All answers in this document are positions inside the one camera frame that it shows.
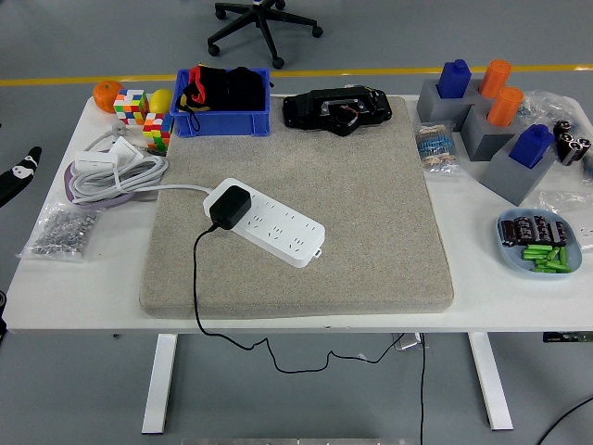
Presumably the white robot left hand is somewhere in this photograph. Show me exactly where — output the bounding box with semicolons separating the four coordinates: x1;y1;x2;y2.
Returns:
0;146;43;210

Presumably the black plug with cord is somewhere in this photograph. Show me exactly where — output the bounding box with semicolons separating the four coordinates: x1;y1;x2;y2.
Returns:
192;184;423;375

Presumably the white power strip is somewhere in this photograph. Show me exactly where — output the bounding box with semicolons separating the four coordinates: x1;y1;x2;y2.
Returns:
202;177;326;269

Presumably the purple tape roll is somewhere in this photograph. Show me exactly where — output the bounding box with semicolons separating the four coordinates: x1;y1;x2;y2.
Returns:
62;164;138;209

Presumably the bag of metal screws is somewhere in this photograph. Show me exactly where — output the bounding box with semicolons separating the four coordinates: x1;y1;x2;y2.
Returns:
17;201;101;263

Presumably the white rectangular adapter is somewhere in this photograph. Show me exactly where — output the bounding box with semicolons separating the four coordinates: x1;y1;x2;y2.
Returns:
72;150;119;175

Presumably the orange fruit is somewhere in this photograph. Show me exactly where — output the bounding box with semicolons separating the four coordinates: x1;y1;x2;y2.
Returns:
92;80;124;114

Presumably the multicoloured puzzle cube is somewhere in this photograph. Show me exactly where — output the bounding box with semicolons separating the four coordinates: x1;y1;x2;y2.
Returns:
142;112;173;152
112;87;149;127

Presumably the yellow lemon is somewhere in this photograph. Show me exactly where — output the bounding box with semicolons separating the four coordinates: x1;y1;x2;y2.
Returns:
147;88;173;115

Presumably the blue plastic bin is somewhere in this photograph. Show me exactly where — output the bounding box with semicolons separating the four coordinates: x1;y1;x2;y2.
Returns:
169;68;271;139

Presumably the black cloth with red trim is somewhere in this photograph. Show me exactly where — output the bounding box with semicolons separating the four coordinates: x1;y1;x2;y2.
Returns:
175;65;273;134

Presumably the white table leg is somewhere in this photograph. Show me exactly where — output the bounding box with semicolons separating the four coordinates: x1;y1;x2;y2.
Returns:
467;332;514;431
141;333;179;436

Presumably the black office chair base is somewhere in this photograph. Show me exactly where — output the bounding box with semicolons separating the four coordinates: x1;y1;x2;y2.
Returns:
207;0;324;70

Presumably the black electronic device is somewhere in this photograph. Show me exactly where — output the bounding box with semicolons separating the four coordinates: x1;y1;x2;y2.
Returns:
282;85;393;138

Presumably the grey-brown mat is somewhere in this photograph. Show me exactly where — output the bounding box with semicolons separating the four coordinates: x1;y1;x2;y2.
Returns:
138;95;454;320

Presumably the grey holder block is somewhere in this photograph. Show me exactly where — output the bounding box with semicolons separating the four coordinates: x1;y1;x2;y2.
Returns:
415;77;483;133
478;141;557;207
459;104;515;162

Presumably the bag of resistors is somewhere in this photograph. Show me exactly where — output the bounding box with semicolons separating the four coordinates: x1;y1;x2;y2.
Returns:
413;121;462;176

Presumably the blue bottle-shaped block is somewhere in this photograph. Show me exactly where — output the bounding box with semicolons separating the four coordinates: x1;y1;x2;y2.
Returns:
507;123;555;169
435;58;472;100

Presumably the orange cylinder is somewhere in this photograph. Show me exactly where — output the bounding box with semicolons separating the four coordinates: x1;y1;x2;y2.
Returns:
486;86;524;129
477;58;512;99

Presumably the light blue tray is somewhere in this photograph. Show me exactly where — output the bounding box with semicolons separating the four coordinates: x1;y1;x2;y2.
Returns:
496;207;583;278

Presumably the clear plastic bag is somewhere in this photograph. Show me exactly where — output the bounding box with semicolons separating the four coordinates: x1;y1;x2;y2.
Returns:
513;90;587;138
536;187;593;217

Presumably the black table control panel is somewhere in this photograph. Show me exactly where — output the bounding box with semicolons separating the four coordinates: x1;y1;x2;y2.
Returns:
542;330;593;343

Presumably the white power cable with plug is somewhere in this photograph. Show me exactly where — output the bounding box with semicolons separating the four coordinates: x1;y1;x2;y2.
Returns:
67;121;214;205

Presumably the white square switch plate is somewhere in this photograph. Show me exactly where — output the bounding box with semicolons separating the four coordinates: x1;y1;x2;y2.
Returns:
109;136;145;162

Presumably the metal bracket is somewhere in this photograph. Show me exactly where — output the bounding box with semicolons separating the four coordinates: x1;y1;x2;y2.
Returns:
392;332;425;351

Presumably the black floor cable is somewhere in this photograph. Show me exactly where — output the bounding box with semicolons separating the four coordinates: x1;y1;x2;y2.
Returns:
536;396;593;445
419;332;430;445

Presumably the white wall socket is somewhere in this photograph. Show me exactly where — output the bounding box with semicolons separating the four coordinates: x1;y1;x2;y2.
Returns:
574;217;593;251

